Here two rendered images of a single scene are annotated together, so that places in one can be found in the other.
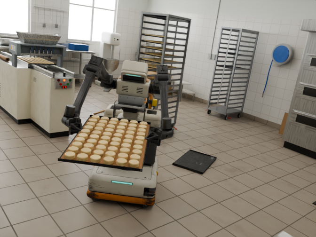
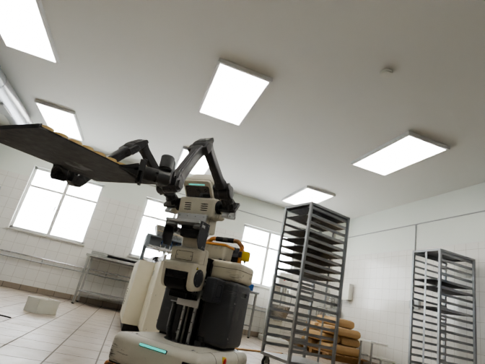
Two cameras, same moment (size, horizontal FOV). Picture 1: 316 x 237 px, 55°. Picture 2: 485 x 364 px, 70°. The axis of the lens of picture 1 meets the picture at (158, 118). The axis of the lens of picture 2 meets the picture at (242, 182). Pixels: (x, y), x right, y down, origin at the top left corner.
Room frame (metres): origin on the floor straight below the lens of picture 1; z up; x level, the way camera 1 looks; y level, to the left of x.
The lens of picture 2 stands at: (0.73, -1.00, 0.56)
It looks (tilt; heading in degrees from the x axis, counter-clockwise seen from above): 19 degrees up; 28
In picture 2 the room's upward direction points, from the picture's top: 12 degrees clockwise
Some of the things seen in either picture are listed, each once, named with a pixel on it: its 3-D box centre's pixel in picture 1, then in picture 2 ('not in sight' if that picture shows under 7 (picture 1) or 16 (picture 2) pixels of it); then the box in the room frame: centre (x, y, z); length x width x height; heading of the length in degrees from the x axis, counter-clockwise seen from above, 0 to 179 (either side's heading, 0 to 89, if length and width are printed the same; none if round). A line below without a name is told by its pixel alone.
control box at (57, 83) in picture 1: (63, 82); not in sight; (3.96, 1.29, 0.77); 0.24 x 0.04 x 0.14; 134
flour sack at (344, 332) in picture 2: (157, 75); (338, 331); (7.92, 0.16, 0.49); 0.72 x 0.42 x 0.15; 137
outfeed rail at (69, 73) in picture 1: (44, 63); not in sight; (4.77, 1.86, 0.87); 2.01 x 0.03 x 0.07; 44
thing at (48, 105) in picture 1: (51, 99); (162, 299); (4.22, 1.54, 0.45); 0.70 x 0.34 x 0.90; 44
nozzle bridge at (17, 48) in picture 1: (38, 55); (169, 253); (4.58, 1.89, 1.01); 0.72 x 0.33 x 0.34; 134
